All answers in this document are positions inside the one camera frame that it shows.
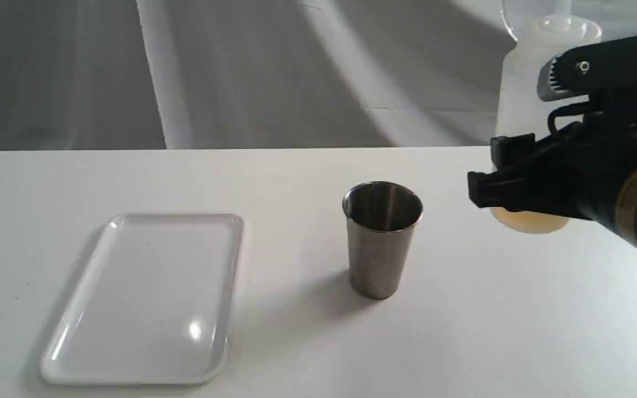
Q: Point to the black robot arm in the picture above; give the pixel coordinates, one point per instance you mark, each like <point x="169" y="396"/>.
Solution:
<point x="586" y="167"/>

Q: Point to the white plastic tray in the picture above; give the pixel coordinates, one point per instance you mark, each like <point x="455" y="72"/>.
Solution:
<point x="153" y="305"/>

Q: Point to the grey fabric backdrop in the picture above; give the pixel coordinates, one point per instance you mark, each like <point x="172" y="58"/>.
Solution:
<point x="102" y="75"/>

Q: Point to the stainless steel cup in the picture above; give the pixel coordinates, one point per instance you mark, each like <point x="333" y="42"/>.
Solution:
<point x="381" y="217"/>

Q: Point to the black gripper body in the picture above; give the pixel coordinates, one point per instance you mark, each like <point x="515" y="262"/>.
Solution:
<point x="581" y="164"/>

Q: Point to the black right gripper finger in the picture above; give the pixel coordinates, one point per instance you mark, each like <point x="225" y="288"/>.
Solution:
<point x="589" y="68"/>

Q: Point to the translucent plastic squeeze bottle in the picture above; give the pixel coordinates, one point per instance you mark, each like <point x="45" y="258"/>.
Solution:
<point x="542" y="30"/>

